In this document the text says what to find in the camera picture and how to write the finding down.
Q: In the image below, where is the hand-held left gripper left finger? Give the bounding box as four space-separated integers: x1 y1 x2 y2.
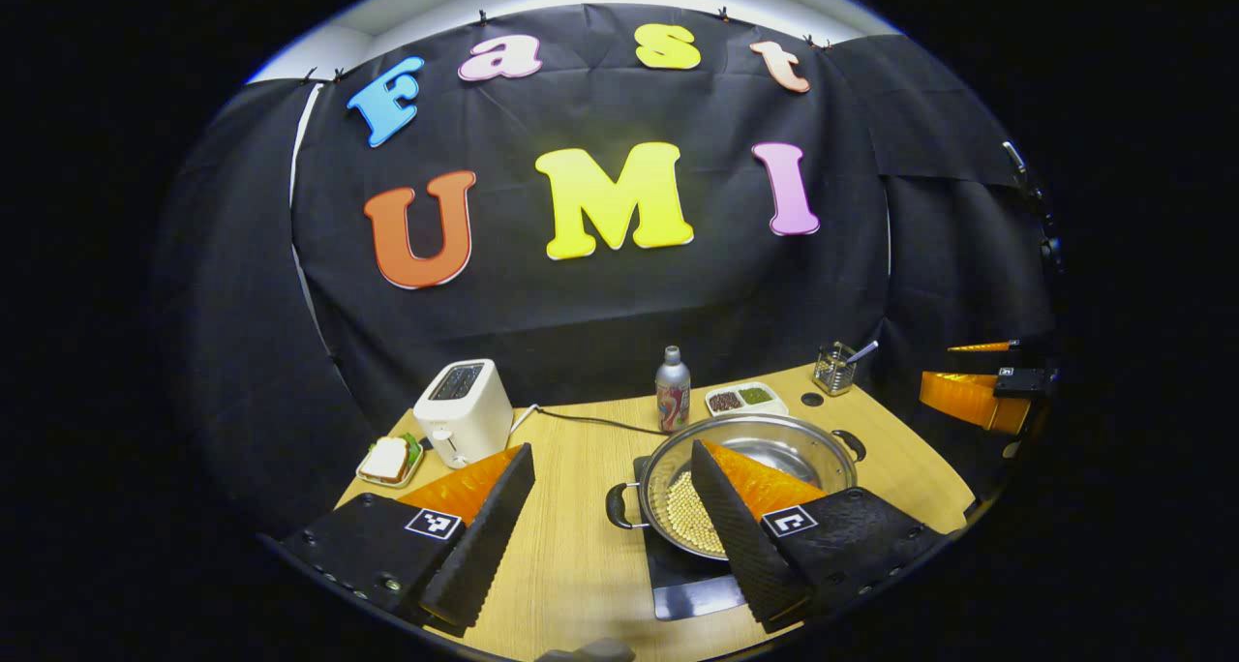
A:
281 442 536 631

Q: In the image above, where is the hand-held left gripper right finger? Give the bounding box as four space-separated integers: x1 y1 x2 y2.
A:
690 439 950 624

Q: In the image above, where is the black induction cooktop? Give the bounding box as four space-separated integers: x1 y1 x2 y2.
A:
634 454 746 622

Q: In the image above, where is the stainless steel pot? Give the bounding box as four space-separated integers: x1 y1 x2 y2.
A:
606 413 867 561

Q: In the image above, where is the pile of soybeans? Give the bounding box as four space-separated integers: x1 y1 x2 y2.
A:
665 470 727 557

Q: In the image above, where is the small sandwich plate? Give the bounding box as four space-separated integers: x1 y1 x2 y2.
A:
356 435 425 489

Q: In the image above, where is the white bread sandwich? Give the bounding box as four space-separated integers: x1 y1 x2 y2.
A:
363 435 419 482

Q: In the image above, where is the white toaster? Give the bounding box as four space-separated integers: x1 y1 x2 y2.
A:
413 358 515 469

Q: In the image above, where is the white divided bean dish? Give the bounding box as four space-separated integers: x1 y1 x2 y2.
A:
705 381 790 419

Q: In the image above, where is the silver drink bottle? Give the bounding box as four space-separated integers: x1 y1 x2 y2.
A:
655 346 692 434

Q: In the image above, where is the wire cutlery holder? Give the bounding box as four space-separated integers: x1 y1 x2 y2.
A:
813 343 858 397

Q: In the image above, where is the black cooktop cable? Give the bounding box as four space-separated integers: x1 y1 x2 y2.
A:
537 407 669 437

